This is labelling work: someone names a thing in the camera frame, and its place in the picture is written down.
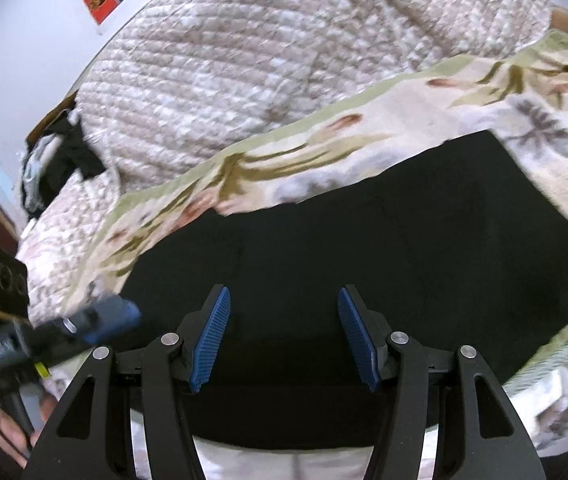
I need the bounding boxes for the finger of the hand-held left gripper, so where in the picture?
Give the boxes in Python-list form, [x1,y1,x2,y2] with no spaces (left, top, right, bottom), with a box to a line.
[36,296,142,366]

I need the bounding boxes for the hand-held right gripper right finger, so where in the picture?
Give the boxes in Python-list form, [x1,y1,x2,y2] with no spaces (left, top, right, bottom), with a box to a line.
[336,285,547,480]

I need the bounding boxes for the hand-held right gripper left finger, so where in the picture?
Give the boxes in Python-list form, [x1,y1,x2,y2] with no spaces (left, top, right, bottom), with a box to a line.
[21,285,232,480]

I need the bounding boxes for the black pants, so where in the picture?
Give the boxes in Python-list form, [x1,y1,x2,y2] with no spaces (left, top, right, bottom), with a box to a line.
[114,130,568,453]

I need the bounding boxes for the person's left hand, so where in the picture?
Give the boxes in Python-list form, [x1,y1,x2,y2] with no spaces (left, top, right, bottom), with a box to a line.
[0,392,61,463]

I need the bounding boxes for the light grey cloth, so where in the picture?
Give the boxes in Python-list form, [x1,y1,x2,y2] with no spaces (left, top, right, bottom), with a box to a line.
[20,135,65,211]

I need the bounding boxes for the dark cloth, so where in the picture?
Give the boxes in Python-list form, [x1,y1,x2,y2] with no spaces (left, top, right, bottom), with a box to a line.
[24,120,106,221]

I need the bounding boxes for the floral fleece blanket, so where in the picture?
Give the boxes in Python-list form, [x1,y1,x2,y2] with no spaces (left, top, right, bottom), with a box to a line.
[71,27,568,480]

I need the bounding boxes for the quilted floral bedspread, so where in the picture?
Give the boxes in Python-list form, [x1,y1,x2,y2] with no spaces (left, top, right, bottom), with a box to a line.
[14,0,552,326]

